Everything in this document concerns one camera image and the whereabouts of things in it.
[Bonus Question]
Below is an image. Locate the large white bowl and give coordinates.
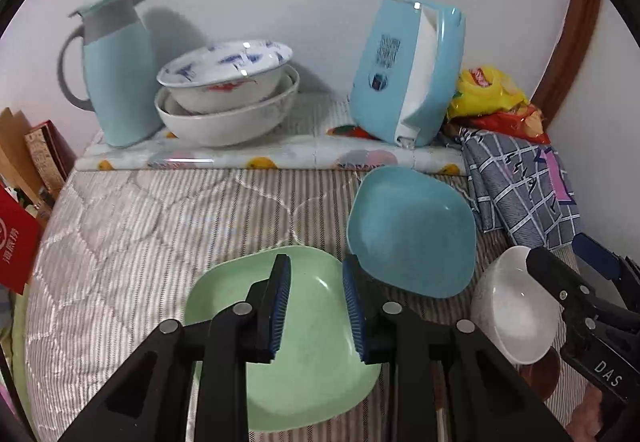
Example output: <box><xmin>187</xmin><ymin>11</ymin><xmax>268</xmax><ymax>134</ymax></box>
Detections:
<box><xmin>154</xmin><ymin>66</ymin><xmax>301</xmax><ymax>147</ymax></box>

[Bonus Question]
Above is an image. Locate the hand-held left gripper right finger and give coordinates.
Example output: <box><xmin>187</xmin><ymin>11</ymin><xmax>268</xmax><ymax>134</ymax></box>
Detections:
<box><xmin>341</xmin><ymin>253</ymin><xmax>571</xmax><ymax>442</ymax></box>

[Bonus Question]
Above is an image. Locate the rolled fruit print mat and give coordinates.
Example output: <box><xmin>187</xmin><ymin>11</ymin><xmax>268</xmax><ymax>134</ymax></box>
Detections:
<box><xmin>75</xmin><ymin>124</ymin><xmax>468</xmax><ymax>175</ymax></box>

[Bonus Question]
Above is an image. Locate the red paper bag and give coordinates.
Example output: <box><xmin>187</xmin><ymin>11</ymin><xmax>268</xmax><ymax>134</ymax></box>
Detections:
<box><xmin>0</xmin><ymin>184</ymin><xmax>44</xmax><ymax>295</ymax></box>

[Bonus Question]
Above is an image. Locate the red snack bag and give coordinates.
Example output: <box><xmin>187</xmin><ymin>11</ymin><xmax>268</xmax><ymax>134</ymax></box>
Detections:
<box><xmin>450</xmin><ymin>104</ymin><xmax>551</xmax><ymax>145</ymax></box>

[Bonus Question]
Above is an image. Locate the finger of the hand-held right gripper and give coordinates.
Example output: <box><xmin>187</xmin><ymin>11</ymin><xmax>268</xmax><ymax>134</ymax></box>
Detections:
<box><xmin>572</xmin><ymin>232</ymin><xmax>622</xmax><ymax>281</ymax></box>
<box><xmin>525</xmin><ymin>246</ymin><xmax>597</xmax><ymax>323</ymax></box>

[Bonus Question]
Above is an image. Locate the patterned brown book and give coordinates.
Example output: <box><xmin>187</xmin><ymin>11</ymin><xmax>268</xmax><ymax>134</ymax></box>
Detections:
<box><xmin>24</xmin><ymin>120</ymin><xmax>79</xmax><ymax>197</ymax></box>

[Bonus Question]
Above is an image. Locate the person's right hand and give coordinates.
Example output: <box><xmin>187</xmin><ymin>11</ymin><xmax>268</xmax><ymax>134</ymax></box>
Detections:
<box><xmin>569</xmin><ymin>387</ymin><xmax>617</xmax><ymax>442</ymax></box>

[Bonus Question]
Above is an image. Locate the yellow snack bag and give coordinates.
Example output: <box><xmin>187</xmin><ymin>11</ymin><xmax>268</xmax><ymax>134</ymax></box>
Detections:
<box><xmin>446</xmin><ymin>66</ymin><xmax>530</xmax><ymax>121</ymax></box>

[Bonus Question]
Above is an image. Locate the light blue square plate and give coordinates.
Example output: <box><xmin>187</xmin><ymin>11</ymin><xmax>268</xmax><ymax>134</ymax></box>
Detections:
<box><xmin>347</xmin><ymin>166</ymin><xmax>477</xmax><ymax>299</ymax></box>

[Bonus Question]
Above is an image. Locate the brown paper bag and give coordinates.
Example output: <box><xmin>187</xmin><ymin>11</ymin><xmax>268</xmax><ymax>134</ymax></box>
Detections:
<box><xmin>0</xmin><ymin>107</ymin><xmax>47</xmax><ymax>203</ymax></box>

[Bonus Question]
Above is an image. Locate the red print white bowl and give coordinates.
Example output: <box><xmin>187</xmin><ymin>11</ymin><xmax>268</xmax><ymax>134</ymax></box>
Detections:
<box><xmin>162</xmin><ymin>64</ymin><xmax>289</xmax><ymax>115</ymax></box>

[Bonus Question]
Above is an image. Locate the small brown bowl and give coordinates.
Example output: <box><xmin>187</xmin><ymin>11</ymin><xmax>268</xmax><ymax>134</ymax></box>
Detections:
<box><xmin>520</xmin><ymin>349</ymin><xmax>562</xmax><ymax>404</ymax></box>

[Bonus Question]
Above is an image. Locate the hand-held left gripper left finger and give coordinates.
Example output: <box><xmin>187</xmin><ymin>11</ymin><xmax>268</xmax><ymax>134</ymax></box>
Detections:
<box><xmin>57</xmin><ymin>254</ymin><xmax>292</xmax><ymax>442</ymax></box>

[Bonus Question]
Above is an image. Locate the light green square plate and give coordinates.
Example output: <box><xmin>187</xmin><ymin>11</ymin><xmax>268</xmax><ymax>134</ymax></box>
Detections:
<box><xmin>183</xmin><ymin>245</ymin><xmax>382</xmax><ymax>433</ymax></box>

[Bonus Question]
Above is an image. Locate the green cloth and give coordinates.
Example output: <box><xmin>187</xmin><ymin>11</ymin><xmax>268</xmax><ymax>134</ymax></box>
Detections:
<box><xmin>9</xmin><ymin>292</ymin><xmax>42</xmax><ymax>442</ymax></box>

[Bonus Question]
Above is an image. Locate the striped quilted blanket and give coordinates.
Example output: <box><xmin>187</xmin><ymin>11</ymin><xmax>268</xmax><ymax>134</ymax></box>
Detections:
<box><xmin>24</xmin><ymin>96</ymin><xmax>593</xmax><ymax>442</ymax></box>

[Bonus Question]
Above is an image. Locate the grey checked cloth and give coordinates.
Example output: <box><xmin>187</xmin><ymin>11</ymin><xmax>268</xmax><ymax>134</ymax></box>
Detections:
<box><xmin>460</xmin><ymin>127</ymin><xmax>583</xmax><ymax>251</ymax></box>

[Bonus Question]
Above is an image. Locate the brown wooden door frame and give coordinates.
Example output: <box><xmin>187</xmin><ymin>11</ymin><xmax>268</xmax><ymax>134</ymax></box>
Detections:
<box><xmin>529</xmin><ymin>0</ymin><xmax>603</xmax><ymax>130</ymax></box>

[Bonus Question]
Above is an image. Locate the light blue thermos jug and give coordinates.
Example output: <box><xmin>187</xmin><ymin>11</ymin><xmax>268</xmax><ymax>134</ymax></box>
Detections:
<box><xmin>58</xmin><ymin>0</ymin><xmax>163</xmax><ymax>147</ymax></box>

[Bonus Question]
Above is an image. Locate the blue patterned white bowl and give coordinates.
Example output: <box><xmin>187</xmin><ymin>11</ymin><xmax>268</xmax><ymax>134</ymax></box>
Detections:
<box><xmin>156</xmin><ymin>39</ymin><xmax>294</xmax><ymax>88</ymax></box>

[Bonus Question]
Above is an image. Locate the plain white bowl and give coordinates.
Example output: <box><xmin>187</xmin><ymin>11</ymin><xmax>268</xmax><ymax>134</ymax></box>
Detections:
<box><xmin>470</xmin><ymin>246</ymin><xmax>562</xmax><ymax>365</ymax></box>

